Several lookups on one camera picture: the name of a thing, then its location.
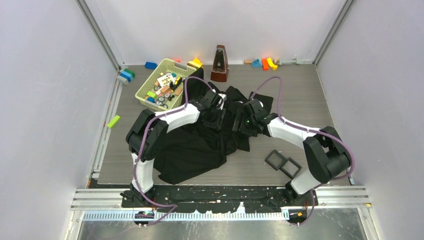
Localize red orange block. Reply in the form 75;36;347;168
261;58;269;71

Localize right black square frame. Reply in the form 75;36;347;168
279;157;302;180

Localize light blue toy block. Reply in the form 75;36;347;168
251;58;263;68

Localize yellow orange block stack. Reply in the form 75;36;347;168
187;57;204;69

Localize black square frame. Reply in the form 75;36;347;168
264;149;288;171
279;157;302;180

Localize left black square frame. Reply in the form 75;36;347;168
264;149;288;171

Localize light green plastic basket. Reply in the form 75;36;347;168
135;58;197;111

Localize yellow curved block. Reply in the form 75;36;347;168
266;58;278;71

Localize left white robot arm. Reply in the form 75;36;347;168
125;90;227;208

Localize yellow black screwdriver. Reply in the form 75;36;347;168
171;76;182;91

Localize brown wooden metronome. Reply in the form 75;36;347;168
210;45;229;83

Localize blue green stacked blocks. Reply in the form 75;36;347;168
116;68;136;85

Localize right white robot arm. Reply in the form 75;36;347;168
232;99;354;205

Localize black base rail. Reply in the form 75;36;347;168
120;185;318;214

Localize black garment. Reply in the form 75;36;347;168
152;67;275;185

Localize nine of spades card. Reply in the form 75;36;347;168
157;72;176;87

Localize lime green block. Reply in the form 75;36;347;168
106;115;121;129

